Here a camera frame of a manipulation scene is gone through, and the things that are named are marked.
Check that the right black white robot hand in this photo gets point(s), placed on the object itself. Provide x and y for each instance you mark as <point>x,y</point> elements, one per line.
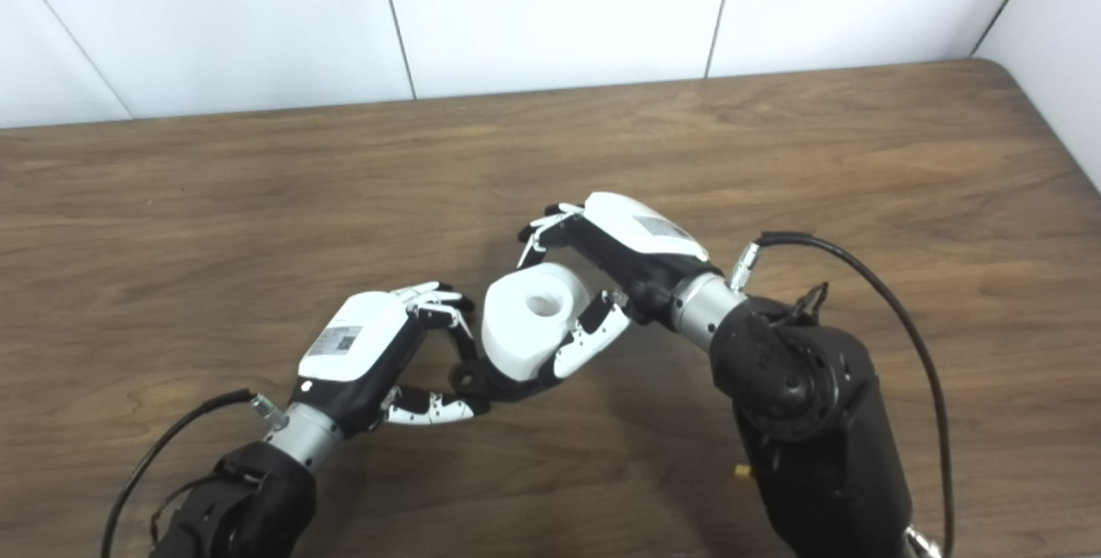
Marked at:
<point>636,231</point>

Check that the round white plastic piece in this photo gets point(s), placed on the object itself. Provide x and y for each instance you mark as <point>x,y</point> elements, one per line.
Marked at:
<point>516,334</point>

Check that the small yellow connector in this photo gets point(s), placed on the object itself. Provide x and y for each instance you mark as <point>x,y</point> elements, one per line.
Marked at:
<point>741,472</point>

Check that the black plastic holder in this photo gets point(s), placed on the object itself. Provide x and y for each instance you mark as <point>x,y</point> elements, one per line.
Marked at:
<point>507,390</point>

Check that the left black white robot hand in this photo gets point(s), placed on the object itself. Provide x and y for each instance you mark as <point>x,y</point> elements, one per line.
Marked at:
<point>357,334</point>

